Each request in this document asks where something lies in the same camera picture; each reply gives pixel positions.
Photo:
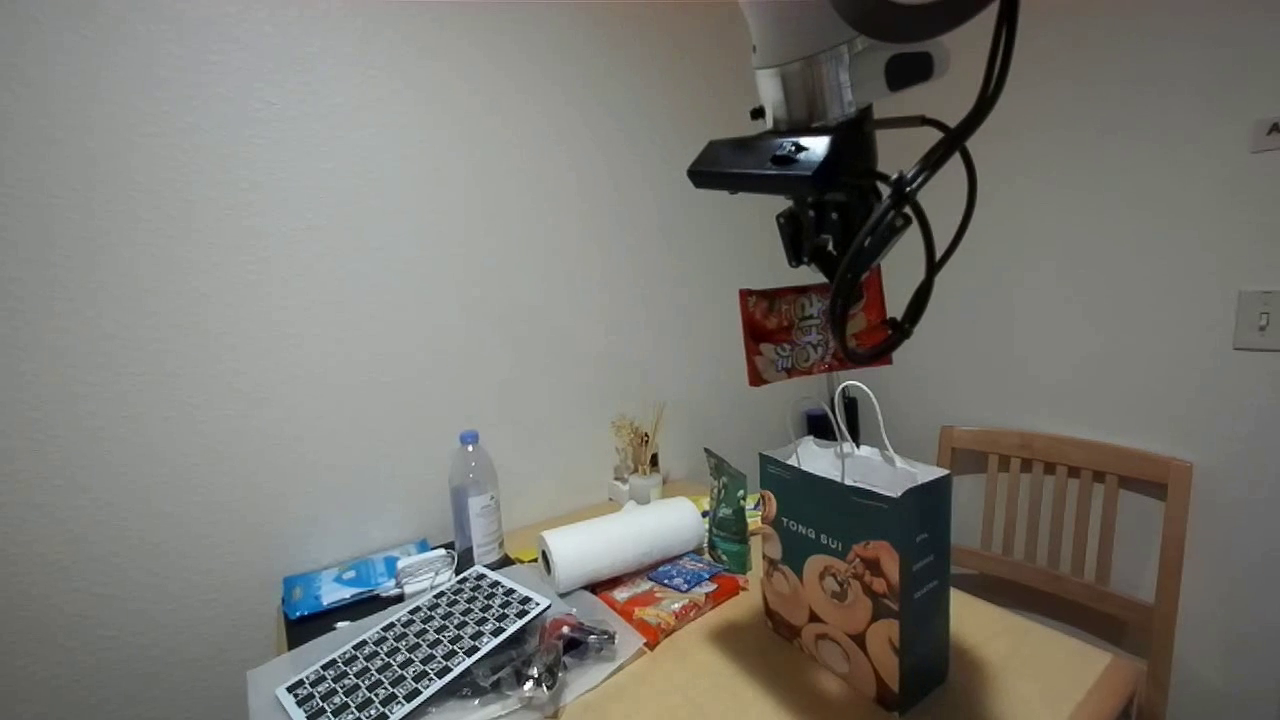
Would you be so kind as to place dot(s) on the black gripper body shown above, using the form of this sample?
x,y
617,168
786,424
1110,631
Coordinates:
x,y
826,213

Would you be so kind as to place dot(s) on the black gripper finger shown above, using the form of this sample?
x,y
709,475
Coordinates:
x,y
820,264

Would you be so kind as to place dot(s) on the orange snack sachet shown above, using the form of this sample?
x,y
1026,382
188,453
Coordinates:
x,y
786,333

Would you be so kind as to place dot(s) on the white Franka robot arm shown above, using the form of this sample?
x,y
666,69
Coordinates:
x,y
801,45

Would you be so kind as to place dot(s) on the dark green paper bag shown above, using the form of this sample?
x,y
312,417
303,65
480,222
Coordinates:
x,y
853,585

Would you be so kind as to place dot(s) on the clear plastic bag with items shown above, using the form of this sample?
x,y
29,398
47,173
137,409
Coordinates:
x,y
573,646

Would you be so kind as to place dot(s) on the green snack pack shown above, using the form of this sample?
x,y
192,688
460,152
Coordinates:
x,y
724,514

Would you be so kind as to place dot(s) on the reed diffuser with sticks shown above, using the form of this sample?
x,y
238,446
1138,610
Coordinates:
x,y
636,464

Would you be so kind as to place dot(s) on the wooden chair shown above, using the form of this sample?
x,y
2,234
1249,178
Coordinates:
x,y
1064,463

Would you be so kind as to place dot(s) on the small blue snack packet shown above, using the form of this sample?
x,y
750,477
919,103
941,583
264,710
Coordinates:
x,y
687,575

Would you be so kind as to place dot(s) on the white paper towel roll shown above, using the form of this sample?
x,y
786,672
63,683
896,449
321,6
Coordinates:
x,y
620,544

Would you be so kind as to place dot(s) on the clear plastic water bottle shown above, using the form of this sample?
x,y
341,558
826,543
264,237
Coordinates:
x,y
477,514

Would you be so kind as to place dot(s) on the white keyboard with dark keys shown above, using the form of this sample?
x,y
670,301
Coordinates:
x,y
412,646

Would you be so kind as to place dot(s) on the blue tissue pack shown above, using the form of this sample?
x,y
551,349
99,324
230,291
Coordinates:
x,y
341,585

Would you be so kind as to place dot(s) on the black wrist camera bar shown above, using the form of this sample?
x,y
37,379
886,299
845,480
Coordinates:
x,y
763,160

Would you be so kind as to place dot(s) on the black wall plug adapter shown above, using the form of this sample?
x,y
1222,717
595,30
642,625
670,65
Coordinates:
x,y
826,423

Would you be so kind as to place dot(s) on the white light switch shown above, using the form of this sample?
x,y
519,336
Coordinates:
x,y
1258,323

